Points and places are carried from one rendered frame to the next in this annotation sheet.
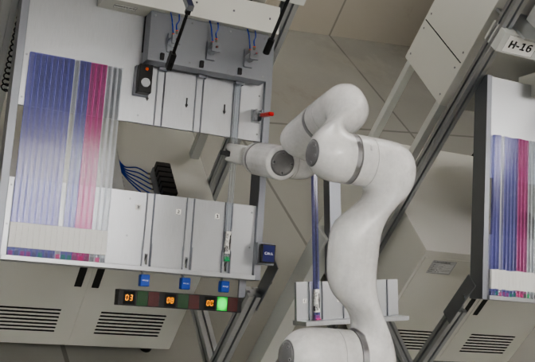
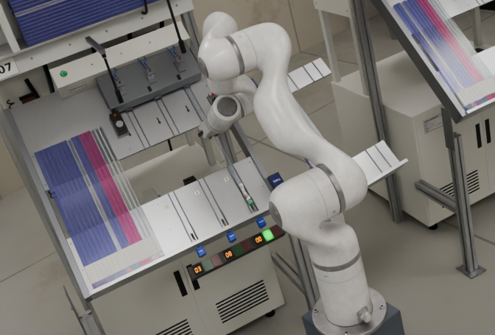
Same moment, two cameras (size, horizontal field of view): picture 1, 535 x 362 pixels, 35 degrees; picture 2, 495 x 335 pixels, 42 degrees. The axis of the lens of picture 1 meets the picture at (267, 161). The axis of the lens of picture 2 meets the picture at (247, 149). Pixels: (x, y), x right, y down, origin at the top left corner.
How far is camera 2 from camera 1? 0.52 m
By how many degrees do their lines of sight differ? 11
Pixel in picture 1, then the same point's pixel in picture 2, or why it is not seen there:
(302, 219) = not seen: hidden behind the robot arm
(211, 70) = (158, 88)
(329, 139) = (205, 49)
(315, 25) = not seen: hidden behind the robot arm
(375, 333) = (328, 157)
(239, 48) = (169, 63)
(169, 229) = (197, 207)
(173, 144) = (195, 165)
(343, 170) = (228, 62)
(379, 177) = (258, 51)
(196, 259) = (229, 216)
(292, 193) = not seen: hidden behind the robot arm
